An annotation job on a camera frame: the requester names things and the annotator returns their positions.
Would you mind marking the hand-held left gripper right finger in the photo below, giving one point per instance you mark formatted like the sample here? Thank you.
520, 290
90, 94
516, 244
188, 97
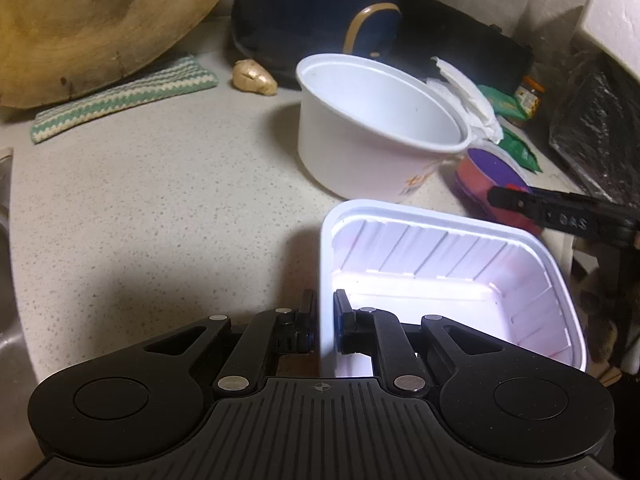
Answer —
341, 320

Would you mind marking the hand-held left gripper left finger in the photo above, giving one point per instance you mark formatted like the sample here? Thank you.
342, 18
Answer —
310, 320

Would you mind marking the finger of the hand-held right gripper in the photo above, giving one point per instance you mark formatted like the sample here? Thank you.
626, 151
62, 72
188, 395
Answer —
560, 217

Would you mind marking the green snack packet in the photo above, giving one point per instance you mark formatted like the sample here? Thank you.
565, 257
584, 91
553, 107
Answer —
520, 150
502, 102

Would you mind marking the purple pink plastic cup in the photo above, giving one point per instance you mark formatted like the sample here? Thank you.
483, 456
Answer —
480, 170

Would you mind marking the white rectangular plastic tray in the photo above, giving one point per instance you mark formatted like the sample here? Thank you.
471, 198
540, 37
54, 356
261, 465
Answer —
450, 300

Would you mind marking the white round plastic bowl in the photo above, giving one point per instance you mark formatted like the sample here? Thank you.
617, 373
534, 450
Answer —
350, 160

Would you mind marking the black plastic bag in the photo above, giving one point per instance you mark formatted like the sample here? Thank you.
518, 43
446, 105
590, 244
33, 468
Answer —
600, 125

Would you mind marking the small jar orange lid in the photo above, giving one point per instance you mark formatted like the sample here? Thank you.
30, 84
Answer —
529, 97

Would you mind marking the crumpled white paper lid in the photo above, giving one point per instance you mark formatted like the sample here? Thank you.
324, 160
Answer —
470, 95

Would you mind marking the black countertop appliance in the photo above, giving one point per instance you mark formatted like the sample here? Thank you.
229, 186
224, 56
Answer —
465, 45

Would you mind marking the white foam block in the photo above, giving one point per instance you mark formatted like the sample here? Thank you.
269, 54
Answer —
610, 15

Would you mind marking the ginger piece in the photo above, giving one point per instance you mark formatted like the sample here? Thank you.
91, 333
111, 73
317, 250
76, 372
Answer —
252, 77

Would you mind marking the green white striped dishcloth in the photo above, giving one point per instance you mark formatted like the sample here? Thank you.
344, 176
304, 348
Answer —
125, 92

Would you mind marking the steel sink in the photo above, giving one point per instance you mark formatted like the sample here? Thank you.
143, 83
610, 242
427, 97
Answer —
7, 260

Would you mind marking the dark blue ceramic pot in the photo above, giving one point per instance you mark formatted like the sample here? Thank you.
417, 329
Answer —
300, 10

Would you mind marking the round wooden cutting board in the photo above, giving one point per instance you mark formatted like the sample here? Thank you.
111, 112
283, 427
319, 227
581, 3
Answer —
100, 20

